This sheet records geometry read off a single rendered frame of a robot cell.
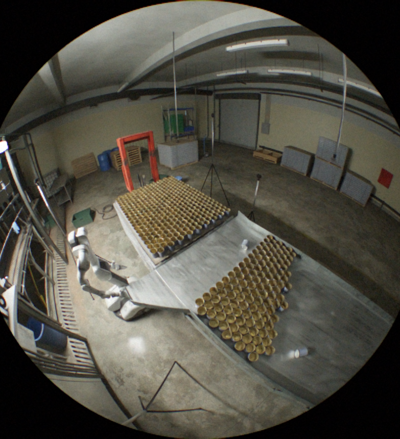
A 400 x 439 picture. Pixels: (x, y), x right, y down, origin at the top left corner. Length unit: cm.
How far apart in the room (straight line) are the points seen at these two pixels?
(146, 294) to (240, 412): 199
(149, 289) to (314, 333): 147
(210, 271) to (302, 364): 116
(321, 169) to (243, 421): 821
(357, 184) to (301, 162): 288
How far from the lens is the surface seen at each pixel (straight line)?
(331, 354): 161
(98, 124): 1000
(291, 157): 810
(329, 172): 787
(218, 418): 250
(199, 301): 130
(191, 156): 711
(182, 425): 256
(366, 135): 944
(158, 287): 140
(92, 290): 173
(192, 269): 145
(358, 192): 801
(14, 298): 166
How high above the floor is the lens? 230
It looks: 39 degrees down
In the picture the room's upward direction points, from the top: 2 degrees counter-clockwise
